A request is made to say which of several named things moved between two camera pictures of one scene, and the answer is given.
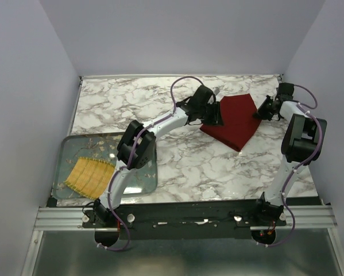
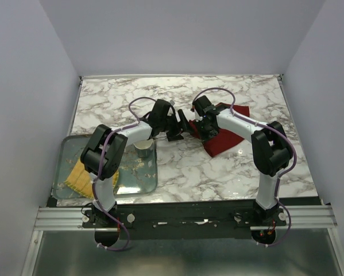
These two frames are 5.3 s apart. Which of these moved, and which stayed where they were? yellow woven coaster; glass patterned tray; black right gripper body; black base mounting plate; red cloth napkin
Moved: red cloth napkin; black right gripper body
Stayed: glass patterned tray; black base mounting plate; yellow woven coaster
